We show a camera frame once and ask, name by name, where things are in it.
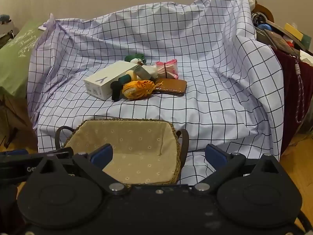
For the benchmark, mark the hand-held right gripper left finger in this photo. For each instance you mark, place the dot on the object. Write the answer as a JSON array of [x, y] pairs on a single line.
[[101, 155]]

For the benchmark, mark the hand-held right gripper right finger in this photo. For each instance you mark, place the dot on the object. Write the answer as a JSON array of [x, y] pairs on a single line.
[[216, 156]]

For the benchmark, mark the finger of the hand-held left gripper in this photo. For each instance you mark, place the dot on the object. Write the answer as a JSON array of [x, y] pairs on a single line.
[[17, 152]]

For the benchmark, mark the woven basket beige lining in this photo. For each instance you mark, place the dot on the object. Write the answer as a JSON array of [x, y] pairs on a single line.
[[137, 137]]

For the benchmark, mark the white plush toy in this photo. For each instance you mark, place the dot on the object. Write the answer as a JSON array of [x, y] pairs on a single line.
[[152, 70]]

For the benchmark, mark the brown paper bag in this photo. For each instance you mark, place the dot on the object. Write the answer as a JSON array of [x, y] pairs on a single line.
[[14, 117]]

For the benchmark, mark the orange satin pouch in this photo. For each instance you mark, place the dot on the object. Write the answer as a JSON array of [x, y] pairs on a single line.
[[135, 89]]

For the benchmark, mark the white cardboard box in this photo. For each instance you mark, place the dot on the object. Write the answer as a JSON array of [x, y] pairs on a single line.
[[107, 80]]

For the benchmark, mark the teal microphone beige foam head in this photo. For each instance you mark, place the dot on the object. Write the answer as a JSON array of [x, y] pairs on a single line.
[[124, 79]]

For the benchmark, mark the brown leather wallet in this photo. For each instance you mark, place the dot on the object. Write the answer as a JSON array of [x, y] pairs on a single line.
[[171, 85]]

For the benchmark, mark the green paper bag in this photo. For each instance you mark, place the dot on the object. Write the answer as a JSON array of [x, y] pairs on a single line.
[[17, 61]]

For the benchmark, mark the checked light purple cloth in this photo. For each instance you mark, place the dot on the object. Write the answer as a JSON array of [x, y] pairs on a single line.
[[195, 66]]

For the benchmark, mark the grey cylinder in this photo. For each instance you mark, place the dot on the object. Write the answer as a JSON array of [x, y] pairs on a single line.
[[144, 72]]

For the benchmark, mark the dark red cloth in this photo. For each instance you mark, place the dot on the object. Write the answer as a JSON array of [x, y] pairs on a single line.
[[291, 83]]

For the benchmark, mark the grey blue object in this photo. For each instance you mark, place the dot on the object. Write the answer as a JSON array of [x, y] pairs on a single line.
[[5, 17]]

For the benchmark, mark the blue round item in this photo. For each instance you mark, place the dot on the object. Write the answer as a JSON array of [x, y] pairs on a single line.
[[264, 27]]

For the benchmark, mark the black white striped cloth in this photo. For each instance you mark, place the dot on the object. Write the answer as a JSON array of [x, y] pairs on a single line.
[[258, 18]]

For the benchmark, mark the dark green card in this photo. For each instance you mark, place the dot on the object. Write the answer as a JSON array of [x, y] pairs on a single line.
[[306, 41]]

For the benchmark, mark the yellow card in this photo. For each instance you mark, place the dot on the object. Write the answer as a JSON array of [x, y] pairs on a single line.
[[293, 31]]

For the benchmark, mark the brown wooden frame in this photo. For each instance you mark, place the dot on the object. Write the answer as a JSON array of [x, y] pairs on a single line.
[[265, 9]]

